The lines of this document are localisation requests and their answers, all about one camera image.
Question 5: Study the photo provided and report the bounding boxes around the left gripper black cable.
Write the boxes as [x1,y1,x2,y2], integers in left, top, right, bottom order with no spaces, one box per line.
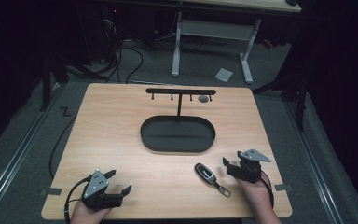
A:
[62,175,93,224]

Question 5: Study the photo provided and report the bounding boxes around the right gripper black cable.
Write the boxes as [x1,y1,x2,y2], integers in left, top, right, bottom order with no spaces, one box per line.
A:
[260,169,275,209]

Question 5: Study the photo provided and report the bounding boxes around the small red object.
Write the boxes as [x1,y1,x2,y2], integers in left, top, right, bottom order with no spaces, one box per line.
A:
[262,38,275,51]

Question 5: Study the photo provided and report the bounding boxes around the black key rack with tray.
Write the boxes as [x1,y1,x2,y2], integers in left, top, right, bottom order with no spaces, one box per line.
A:
[140,88,217,154]

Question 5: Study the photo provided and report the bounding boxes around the black floor cable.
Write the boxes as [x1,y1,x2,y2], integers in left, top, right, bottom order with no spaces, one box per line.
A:
[48,114,77,180]

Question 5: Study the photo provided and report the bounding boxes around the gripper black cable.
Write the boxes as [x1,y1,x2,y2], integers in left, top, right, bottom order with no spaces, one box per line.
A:
[62,175,93,224]
[260,169,275,209]

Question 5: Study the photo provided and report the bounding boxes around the metal floor rail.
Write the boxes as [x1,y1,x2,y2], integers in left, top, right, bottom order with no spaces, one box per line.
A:
[0,83,63,217]
[282,98,345,224]

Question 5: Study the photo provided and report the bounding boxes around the grey tape strip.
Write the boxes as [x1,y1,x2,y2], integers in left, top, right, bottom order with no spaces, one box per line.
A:
[46,187,63,197]
[274,183,294,192]

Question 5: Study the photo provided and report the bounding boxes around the white metal frame desk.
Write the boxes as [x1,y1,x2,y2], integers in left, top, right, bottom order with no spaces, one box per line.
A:
[171,0,302,85]

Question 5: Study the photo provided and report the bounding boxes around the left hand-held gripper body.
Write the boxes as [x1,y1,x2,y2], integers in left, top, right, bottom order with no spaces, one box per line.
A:
[81,169,122,210]

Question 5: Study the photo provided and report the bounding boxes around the black metal stand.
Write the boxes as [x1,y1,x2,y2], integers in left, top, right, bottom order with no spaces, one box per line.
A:
[39,50,71,113]
[253,69,310,133]

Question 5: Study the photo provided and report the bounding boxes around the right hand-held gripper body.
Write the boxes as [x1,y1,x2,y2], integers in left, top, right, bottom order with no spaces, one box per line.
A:
[233,148,272,184]

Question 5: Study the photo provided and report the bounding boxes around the black car key fob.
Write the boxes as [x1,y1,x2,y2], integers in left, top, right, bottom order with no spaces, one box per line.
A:
[194,162,232,199]

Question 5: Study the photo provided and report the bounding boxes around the person's left hand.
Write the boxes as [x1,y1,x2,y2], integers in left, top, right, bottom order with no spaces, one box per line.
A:
[69,200,113,224]

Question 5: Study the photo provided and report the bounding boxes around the bundle of black cables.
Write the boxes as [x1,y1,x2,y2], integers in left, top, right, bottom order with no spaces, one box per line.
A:
[101,18,145,85]

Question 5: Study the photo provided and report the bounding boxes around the grey paper sheet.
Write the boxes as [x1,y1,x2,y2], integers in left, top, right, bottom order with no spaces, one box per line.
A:
[214,67,234,84]

